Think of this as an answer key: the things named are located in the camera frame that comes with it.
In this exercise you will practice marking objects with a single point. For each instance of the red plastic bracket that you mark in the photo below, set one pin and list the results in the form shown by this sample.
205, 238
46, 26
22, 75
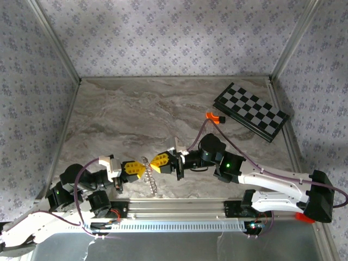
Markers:
304, 218

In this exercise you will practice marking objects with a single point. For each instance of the aluminium frame rail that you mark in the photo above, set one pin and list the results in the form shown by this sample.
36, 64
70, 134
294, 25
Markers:
293, 146
62, 136
176, 78

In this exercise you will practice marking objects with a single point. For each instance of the folded black white chessboard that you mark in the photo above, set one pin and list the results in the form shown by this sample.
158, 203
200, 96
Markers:
250, 111

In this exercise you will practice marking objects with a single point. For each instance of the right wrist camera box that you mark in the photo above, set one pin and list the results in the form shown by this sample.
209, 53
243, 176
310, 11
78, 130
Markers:
176, 146

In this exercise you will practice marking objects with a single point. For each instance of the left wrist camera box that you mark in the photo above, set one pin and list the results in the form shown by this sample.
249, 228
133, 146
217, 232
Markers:
115, 170

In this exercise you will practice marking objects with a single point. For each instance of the aluminium arm base rail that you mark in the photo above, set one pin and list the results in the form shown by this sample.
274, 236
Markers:
176, 209

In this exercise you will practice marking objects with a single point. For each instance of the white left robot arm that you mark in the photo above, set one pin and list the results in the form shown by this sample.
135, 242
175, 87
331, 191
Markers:
35, 225

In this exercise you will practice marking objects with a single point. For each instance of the aluminium frame post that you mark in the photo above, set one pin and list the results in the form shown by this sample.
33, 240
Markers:
56, 40
293, 40

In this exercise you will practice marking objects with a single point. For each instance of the metal coil spring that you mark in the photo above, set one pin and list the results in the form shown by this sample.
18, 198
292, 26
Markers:
151, 182

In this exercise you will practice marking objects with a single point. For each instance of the small circuit board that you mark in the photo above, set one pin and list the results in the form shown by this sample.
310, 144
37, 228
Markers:
254, 226

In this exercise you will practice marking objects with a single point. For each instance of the orange curved plastic piece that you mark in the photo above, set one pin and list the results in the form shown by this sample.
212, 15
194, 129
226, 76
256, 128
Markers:
212, 116

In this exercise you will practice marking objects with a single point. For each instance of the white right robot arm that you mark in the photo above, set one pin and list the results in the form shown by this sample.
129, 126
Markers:
272, 179

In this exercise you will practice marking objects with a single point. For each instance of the grey metal sheet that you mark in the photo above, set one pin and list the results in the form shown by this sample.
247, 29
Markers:
163, 247

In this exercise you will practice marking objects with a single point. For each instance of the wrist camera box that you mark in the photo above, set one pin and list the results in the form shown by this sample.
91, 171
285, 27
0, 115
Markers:
115, 170
176, 146

